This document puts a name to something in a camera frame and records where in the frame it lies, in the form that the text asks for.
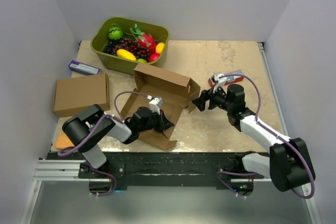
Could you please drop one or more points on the closed brown cardboard box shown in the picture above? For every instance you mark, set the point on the closed brown cardboard box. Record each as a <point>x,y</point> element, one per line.
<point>74,95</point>

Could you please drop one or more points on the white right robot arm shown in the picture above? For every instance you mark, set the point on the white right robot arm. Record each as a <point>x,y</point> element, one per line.
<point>288,163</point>

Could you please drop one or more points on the green toy lime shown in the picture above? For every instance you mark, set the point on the green toy lime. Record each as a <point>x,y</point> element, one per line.
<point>141,60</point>

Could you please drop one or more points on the green toy melon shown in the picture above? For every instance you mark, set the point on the green toy melon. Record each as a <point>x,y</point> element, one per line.
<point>115,33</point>

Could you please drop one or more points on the red toy apple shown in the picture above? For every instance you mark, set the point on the red toy apple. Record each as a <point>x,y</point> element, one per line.
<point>153,57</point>

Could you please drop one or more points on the aluminium frame rail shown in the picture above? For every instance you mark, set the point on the aluminium frame rail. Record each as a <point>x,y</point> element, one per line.
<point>57,170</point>

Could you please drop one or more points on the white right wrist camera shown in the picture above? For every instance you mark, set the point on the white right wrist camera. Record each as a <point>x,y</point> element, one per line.
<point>219,80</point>

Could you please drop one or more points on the orange sponge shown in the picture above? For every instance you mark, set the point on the orange sponge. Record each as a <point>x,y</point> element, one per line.
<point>63,142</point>

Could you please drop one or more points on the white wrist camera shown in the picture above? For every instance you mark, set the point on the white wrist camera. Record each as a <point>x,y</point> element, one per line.
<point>155,103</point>
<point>219,80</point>

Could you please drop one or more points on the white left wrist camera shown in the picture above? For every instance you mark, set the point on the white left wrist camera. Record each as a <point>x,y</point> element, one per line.
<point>155,103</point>

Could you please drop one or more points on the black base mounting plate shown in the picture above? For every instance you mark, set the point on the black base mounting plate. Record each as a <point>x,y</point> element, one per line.
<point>185,169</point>

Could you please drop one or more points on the purple rectangular box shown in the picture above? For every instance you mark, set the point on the purple rectangular box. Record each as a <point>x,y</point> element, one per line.
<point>83,68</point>

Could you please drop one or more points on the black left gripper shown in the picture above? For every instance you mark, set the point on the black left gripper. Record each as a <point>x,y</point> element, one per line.
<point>163,123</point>

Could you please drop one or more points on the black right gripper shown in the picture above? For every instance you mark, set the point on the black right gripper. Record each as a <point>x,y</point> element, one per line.
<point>200,102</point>

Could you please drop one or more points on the red white snack packet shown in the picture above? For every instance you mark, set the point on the red white snack packet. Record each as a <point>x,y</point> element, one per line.
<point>213,80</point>

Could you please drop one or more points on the dark purple toy grapes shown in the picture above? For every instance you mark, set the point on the dark purple toy grapes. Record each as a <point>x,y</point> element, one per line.
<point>134,47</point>

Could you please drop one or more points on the pink toy dragon fruit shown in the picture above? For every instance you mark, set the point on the pink toy dragon fruit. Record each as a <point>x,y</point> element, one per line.
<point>144,40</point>

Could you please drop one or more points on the black toy grapes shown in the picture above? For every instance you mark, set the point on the black toy grapes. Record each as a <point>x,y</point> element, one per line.
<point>110,47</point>

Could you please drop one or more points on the orange toy fruit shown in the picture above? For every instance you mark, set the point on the orange toy fruit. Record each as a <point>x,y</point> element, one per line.
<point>159,47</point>

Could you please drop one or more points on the olive green plastic bin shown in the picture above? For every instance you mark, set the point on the olive green plastic bin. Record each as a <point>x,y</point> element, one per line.
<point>113,62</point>

